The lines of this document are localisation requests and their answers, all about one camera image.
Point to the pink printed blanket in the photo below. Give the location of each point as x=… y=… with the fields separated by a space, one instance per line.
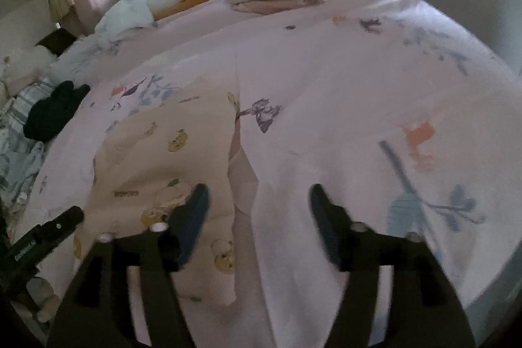
x=326 y=87

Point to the plaid pillow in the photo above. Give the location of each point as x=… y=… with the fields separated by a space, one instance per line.
x=20 y=107

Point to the dark headboard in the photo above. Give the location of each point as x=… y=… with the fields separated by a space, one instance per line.
x=57 y=40

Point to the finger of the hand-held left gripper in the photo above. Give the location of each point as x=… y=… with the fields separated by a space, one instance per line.
x=65 y=223

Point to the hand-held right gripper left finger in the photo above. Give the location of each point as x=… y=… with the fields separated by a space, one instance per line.
x=195 y=217

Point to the white pillow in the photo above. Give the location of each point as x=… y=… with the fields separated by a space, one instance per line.
x=73 y=58

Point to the light blue garment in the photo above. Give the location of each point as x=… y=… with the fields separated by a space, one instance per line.
x=18 y=168

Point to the cream printed baby onesie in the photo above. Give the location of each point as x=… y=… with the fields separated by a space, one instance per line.
x=163 y=152

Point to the orange pillow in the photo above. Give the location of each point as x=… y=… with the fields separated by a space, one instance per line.
x=185 y=3

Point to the white bunched blanket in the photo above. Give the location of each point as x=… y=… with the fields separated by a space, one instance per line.
x=142 y=3

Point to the white plush toy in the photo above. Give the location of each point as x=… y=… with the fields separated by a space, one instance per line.
x=24 y=66

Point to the black cloth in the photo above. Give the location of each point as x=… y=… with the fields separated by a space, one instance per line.
x=55 y=111

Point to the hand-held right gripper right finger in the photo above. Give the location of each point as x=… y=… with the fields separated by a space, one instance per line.
x=324 y=225

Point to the pale plush toy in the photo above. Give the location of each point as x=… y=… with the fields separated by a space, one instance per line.
x=45 y=301

